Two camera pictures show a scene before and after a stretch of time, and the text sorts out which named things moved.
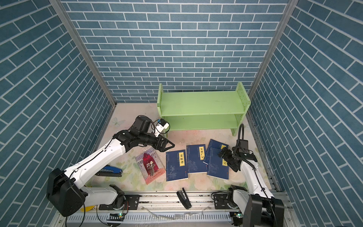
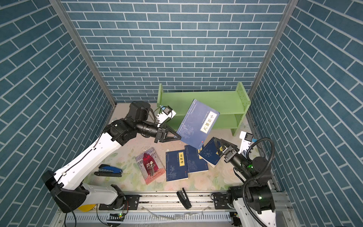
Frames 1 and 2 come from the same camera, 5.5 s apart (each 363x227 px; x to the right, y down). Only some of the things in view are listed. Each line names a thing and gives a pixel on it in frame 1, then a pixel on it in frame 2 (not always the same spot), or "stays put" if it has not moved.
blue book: (217, 167) -> (197, 124)
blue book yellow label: (176, 165) stays put
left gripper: (162, 148) -> (161, 133)
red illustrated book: (151, 165) stays put
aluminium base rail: (165, 208) stays put
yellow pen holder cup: (87, 208) stays put
